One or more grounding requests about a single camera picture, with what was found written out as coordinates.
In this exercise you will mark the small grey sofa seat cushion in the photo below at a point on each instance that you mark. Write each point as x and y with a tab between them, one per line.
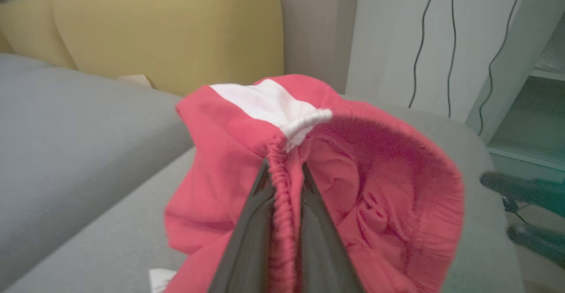
66	143

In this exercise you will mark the small beige cushion tag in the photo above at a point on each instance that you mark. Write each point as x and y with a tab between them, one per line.
137	81

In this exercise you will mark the small white paper tag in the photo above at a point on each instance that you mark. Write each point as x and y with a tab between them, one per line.
161	280

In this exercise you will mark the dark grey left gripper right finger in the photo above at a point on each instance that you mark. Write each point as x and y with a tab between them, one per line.
322	249

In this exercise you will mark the narrow yellow sofa back cushion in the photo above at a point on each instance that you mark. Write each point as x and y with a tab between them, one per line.
31	28

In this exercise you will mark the white shelf unit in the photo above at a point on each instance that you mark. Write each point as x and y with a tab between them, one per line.
529	107

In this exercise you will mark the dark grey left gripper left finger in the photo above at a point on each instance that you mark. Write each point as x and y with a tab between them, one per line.
247	249

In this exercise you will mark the red shorts white trim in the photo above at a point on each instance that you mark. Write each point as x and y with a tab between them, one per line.
220	152

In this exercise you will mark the wide yellow sofa back cushion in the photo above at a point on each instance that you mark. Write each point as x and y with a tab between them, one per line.
176	28

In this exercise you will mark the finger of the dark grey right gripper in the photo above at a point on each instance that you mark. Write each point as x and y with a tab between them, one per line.
543	242
529	191

